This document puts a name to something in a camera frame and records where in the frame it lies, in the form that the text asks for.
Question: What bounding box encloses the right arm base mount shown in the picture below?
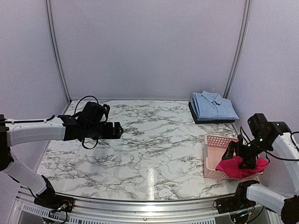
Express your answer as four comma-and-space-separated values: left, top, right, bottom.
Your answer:
213, 196, 256, 214

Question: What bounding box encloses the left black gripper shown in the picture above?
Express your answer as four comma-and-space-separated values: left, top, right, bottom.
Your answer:
84, 121, 123, 139

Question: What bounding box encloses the pink plastic laundry basket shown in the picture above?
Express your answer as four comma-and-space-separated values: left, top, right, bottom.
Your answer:
203, 135, 263, 181

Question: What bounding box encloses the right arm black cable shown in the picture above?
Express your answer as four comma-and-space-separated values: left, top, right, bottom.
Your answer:
239, 126, 299, 165

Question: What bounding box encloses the left aluminium frame post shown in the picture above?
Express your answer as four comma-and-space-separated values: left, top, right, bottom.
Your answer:
44, 0, 71, 104

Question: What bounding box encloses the aluminium table front rail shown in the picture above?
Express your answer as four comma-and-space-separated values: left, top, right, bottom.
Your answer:
7, 184, 281, 224

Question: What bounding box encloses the magenta red garment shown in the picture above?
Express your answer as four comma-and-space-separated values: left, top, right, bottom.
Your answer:
215, 156, 270, 179

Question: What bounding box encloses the aluminium frame post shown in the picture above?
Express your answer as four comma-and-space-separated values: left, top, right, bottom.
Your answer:
223, 0, 252, 98
44, 0, 71, 104

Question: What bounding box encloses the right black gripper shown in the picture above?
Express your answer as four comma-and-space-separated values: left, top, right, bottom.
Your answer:
222, 135, 270, 169

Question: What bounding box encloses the black tray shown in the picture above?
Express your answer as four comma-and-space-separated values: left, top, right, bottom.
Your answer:
188, 102, 235, 124

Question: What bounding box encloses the right aluminium frame post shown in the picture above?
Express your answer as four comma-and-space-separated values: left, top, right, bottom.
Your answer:
223, 0, 252, 98

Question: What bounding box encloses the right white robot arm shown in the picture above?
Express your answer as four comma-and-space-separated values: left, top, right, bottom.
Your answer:
217, 121, 299, 224

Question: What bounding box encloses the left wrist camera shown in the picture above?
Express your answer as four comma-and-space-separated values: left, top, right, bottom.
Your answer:
79, 101, 110, 125

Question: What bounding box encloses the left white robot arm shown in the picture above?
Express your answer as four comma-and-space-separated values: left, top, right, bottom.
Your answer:
0, 115, 123, 208

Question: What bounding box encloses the light blue shirt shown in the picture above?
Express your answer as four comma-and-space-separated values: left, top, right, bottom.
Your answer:
191, 91, 239, 121

